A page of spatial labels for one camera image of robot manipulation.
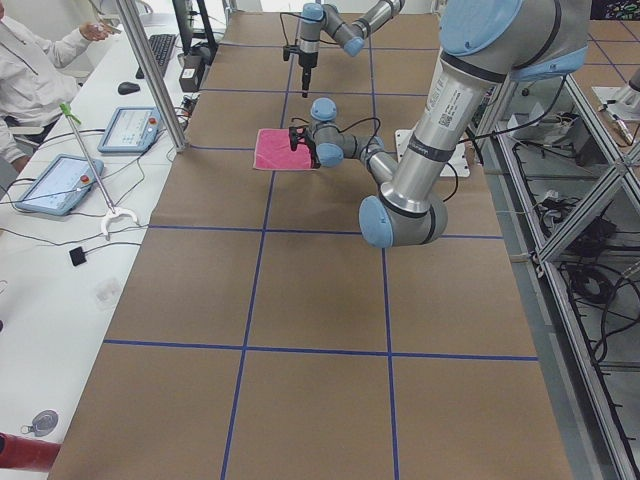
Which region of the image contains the black box with label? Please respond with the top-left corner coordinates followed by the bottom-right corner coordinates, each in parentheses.
top-left (179, 55), bottom-right (205, 93)

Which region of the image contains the black keyboard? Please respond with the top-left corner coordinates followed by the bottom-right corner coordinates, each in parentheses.
top-left (148, 33), bottom-right (177, 76)

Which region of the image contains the blue tape line crosswise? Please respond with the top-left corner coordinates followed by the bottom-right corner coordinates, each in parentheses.
top-left (148, 224), bottom-right (504, 240)

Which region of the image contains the aluminium frame rack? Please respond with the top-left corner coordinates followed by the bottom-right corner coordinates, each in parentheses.
top-left (483, 77), bottom-right (639, 479)

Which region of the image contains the far teach pendant tablet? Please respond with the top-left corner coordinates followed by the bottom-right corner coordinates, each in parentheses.
top-left (98, 107), bottom-right (162, 155)

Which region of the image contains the clear plastic dish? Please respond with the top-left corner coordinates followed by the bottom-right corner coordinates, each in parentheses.
top-left (95, 278), bottom-right (122, 309)

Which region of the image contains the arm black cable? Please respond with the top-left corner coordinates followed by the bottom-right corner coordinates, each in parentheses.
top-left (278, 11), bottom-right (303, 51)
top-left (289, 116), bottom-right (461, 203)

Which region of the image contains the teach pendant tablet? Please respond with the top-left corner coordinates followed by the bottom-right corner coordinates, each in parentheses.
top-left (15, 154), bottom-right (95, 216)
top-left (98, 107), bottom-right (162, 155)

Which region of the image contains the pink towel with grey back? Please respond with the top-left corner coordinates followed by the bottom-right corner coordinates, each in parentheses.
top-left (253, 129), bottom-right (314, 171)

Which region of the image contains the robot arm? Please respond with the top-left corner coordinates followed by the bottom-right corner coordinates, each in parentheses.
top-left (280, 0), bottom-right (405, 98)
top-left (289, 0), bottom-right (591, 248)

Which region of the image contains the small black square pad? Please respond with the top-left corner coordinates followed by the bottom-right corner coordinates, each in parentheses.
top-left (69, 246), bottom-right (88, 267)

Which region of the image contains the red cylinder object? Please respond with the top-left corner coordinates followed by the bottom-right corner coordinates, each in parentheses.
top-left (0, 433), bottom-right (61, 472)

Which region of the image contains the person in white shirt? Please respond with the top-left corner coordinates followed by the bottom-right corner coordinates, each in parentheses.
top-left (1, 13), bottom-right (111, 172)

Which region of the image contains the reacher grabber tool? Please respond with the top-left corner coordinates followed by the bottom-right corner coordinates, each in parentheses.
top-left (59, 103), bottom-right (140, 241)

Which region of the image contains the aluminium frame post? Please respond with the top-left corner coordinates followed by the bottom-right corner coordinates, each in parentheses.
top-left (115, 0), bottom-right (187, 153)

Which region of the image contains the black computer mouse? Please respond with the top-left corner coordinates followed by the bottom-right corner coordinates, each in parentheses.
top-left (117, 82), bottom-right (140, 95)

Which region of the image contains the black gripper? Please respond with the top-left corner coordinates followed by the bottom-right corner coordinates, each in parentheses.
top-left (288, 126), bottom-right (312, 151)
top-left (282, 43), bottom-right (318, 98)

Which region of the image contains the near teach pendant tablet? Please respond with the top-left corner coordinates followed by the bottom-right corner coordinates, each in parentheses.
top-left (15, 154), bottom-right (95, 216)

